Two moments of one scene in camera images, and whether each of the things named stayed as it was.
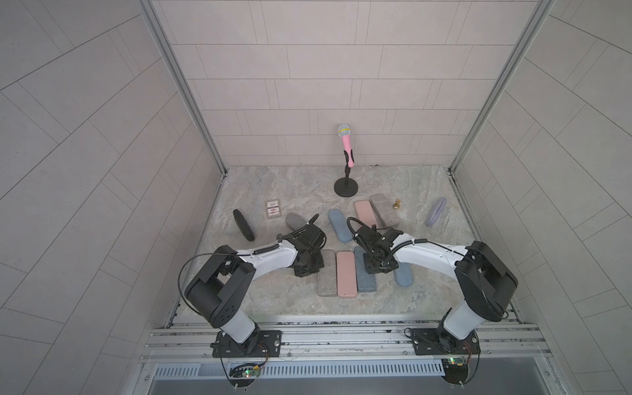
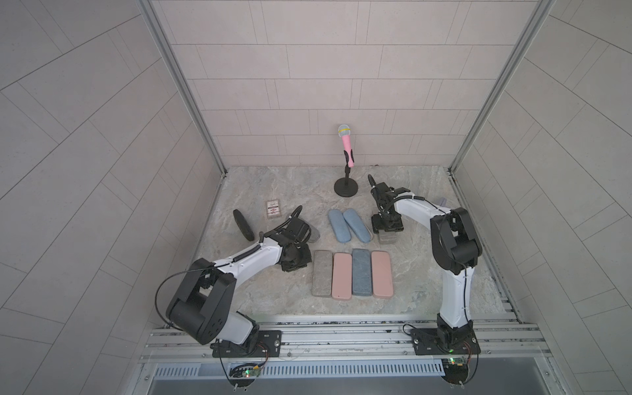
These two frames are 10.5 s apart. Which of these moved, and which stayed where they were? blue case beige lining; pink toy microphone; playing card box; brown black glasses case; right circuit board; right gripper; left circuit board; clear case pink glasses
Moved: blue case beige lining; right gripper
Stayed: playing card box; right circuit board; brown black glasses case; pink toy microphone; clear case pink glasses; left circuit board
